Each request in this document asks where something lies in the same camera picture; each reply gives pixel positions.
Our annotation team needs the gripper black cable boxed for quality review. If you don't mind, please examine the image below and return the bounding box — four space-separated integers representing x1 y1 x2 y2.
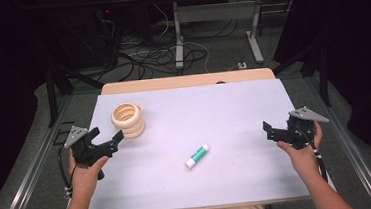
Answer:
293 122 330 186
55 141 96 209

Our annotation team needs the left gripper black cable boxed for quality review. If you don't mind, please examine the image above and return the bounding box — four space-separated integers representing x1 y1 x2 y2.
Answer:
55 141 96 209

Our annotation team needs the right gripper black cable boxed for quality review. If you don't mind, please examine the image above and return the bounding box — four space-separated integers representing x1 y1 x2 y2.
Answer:
293 122 330 186

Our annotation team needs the white metal-legged desk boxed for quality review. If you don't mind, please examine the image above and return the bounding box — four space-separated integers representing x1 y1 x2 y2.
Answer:
150 0 308 73

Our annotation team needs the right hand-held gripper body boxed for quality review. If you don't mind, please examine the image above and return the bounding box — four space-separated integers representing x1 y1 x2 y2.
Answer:
282 103 332 152

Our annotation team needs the person's left hand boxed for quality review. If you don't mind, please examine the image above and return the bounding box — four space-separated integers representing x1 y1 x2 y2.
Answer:
67 145 113 199

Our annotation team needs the green and white glue stick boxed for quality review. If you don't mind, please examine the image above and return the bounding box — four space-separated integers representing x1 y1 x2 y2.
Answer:
183 143 211 170

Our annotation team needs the dark equipment with red light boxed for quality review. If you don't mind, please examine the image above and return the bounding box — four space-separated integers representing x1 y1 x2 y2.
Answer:
93 5 122 69

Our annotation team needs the light wooden table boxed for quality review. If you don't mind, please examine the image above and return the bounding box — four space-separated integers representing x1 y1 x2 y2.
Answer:
76 64 314 209

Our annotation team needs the aluminium floor rail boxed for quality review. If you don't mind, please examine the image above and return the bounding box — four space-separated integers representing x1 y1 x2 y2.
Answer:
303 69 371 209
0 93 83 209

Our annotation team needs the tangle of floor cables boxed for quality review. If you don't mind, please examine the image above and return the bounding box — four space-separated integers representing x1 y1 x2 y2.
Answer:
99 0 243 84

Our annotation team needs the cream ringed pen holder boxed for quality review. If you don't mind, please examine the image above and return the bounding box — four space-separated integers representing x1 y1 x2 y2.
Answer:
109 101 147 141

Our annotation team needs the person's right hand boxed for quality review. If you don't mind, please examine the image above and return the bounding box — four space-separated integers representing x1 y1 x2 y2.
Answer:
274 120 327 179

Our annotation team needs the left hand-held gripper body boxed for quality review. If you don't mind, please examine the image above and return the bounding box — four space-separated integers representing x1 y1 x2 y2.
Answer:
62 121 120 170

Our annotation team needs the black metal stand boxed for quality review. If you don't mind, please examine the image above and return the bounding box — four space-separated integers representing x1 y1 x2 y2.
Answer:
269 38 334 112
41 50 109 129

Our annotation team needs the pale lavender table mat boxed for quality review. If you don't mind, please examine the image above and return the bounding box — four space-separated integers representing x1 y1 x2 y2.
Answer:
78 76 312 209

